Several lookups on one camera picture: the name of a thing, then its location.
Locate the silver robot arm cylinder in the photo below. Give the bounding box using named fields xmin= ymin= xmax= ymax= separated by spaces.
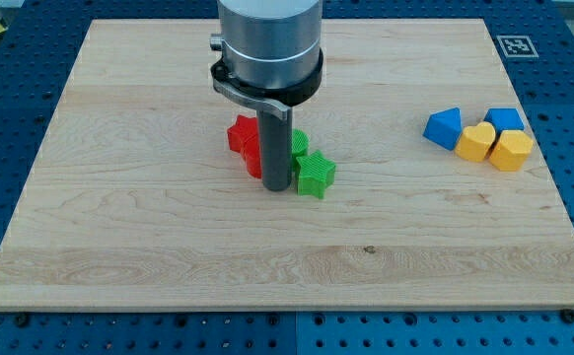
xmin=217 ymin=0 xmax=323 ymax=89

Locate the green star block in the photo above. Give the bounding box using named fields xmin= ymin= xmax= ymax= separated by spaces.
xmin=296 ymin=150 xmax=336 ymax=199

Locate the green round block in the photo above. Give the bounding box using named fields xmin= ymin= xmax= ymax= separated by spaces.
xmin=291 ymin=128 xmax=310 ymax=172

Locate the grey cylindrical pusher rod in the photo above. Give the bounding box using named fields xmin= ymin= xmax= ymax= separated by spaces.
xmin=256 ymin=110 xmax=292 ymax=191

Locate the red block behind rod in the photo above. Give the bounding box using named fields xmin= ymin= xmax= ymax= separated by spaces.
xmin=241 ymin=135 xmax=262 ymax=178

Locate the red star block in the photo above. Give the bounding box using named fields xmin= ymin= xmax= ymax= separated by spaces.
xmin=227 ymin=114 xmax=258 ymax=153

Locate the black clamp with metal lever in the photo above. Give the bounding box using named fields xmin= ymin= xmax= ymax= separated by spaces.
xmin=210 ymin=50 xmax=323 ymax=120

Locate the wooden board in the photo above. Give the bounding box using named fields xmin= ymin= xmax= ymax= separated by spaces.
xmin=0 ymin=19 xmax=574 ymax=313

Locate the blue triangular block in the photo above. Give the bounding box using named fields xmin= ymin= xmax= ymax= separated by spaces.
xmin=423 ymin=107 xmax=463 ymax=151

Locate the yellow heart block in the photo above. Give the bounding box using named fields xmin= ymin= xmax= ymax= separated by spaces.
xmin=454 ymin=121 xmax=496 ymax=163

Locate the yellow hexagon block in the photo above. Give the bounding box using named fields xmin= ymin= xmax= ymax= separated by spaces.
xmin=489 ymin=130 xmax=534 ymax=172

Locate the blue trapezoid block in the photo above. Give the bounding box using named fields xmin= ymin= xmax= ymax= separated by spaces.
xmin=484 ymin=107 xmax=525 ymax=135

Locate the white fiducial marker tag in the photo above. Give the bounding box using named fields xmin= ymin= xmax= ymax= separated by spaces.
xmin=497 ymin=35 xmax=538 ymax=58

